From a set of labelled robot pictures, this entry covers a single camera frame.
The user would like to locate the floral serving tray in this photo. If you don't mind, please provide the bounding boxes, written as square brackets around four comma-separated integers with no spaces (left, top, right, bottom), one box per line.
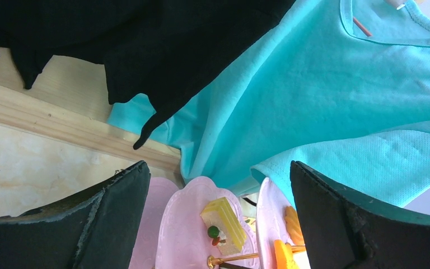
[243,216,256,229]

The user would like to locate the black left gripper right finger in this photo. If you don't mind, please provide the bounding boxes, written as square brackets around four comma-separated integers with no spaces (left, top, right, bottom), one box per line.
[290,161,430,268]

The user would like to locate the teal hanging shirt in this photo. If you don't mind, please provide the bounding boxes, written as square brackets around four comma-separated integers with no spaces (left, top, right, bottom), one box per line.
[106,0,430,208]

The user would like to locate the wooden clothes rack frame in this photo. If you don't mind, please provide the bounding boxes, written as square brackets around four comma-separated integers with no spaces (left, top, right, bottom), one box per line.
[0,48,180,174]

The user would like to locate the orange macaron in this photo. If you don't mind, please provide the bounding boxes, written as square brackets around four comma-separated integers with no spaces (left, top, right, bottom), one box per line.
[284,206,305,245]

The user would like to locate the pink three-tier cake stand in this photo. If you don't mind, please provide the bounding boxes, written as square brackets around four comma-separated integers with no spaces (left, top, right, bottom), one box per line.
[129,177,310,268]

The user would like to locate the orange croissant pastry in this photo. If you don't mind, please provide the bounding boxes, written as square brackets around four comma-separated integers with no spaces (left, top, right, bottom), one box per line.
[273,239,300,269]

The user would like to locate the yellow cake square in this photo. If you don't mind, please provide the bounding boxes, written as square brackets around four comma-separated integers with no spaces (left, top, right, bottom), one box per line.
[200,197,247,256]

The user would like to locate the black hanging shirt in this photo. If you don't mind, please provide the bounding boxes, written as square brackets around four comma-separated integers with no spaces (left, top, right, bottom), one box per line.
[0,0,293,149]

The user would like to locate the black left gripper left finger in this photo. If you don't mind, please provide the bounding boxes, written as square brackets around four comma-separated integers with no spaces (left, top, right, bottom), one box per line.
[0,161,151,268]

